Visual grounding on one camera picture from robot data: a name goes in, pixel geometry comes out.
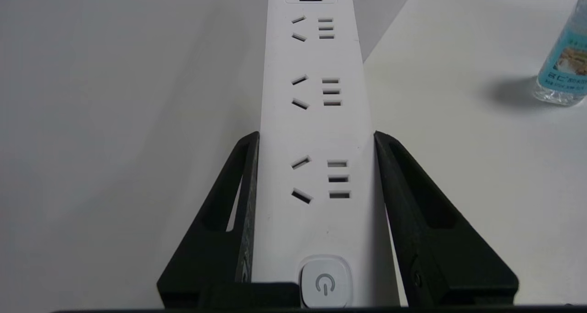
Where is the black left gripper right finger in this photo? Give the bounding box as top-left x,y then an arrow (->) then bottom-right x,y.
374,130 -> 520,307

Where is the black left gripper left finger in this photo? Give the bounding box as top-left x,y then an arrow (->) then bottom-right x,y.
157,131 -> 260,310

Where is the white power strip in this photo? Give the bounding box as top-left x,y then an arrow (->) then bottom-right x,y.
250,0 -> 400,309

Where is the water bottle with blue label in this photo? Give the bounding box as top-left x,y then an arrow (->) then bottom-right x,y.
533,0 -> 587,107

